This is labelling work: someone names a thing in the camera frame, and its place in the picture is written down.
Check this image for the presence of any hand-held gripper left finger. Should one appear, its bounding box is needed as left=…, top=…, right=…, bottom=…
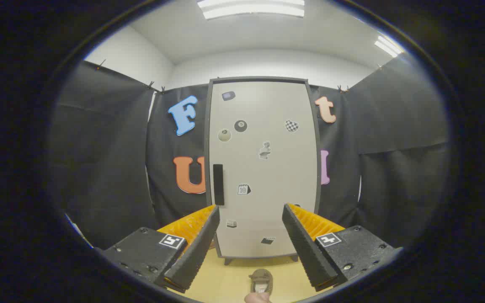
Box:
left=95, top=205, right=221, bottom=294

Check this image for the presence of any small ceiling light panel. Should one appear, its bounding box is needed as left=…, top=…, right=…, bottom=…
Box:
left=374, top=35, right=403, bottom=58

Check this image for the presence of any black backdrop cloth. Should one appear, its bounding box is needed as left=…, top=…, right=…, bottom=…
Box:
left=51, top=55, right=449, bottom=249

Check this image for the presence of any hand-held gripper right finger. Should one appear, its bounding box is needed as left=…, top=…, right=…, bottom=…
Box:
left=282, top=204, right=403, bottom=292

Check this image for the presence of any dark grey shoe cabinet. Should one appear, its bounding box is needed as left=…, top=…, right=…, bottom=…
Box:
left=204, top=77, right=322, bottom=266

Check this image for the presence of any brown slipper shoe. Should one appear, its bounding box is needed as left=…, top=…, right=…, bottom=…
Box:
left=249, top=268, right=274, bottom=295

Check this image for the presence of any long ceiling light panel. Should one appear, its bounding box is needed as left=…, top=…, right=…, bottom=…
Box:
left=197, top=0, right=305, bottom=20

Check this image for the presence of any black door handle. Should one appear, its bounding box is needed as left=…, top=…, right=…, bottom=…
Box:
left=213, top=164, right=225, bottom=206

